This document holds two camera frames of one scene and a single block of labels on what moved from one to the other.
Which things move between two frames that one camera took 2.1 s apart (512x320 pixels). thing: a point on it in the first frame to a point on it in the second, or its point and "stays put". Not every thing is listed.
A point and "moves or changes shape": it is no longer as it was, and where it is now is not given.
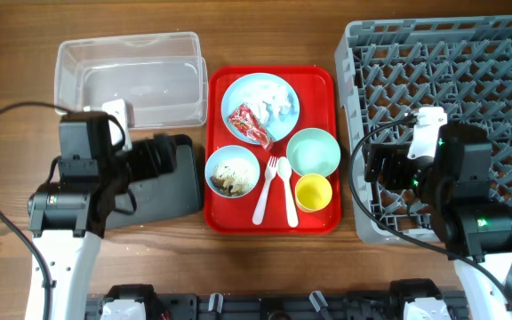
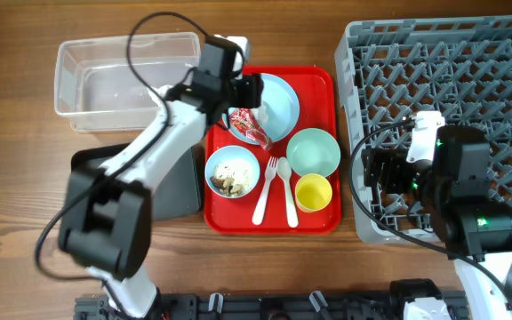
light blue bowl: (232, 172) stays put
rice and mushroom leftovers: (233, 177) stays put
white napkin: (270, 101) moves or changes shape
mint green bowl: (313, 151) stays put
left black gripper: (164, 155) to (251, 90)
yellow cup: (313, 193) stays put
